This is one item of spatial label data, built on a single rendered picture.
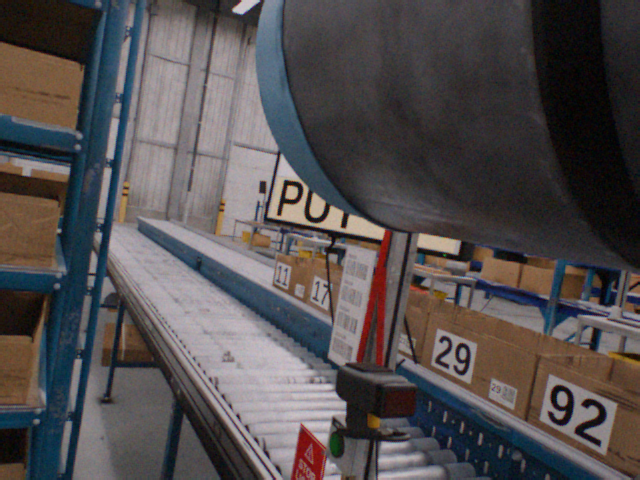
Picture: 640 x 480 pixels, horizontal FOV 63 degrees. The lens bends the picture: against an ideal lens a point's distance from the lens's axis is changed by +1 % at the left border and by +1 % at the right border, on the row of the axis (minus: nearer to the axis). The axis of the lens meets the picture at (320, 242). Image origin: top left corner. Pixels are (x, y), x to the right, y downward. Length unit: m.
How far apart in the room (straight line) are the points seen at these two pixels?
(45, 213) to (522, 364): 1.07
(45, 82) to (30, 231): 0.21
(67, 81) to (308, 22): 0.68
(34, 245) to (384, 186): 0.72
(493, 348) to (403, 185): 1.27
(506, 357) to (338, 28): 1.27
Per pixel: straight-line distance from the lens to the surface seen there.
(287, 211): 1.10
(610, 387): 1.25
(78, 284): 0.83
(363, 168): 0.19
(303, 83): 0.20
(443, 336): 1.56
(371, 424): 0.75
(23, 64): 0.86
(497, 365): 1.43
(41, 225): 0.86
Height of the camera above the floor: 1.29
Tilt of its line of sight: 3 degrees down
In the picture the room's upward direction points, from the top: 10 degrees clockwise
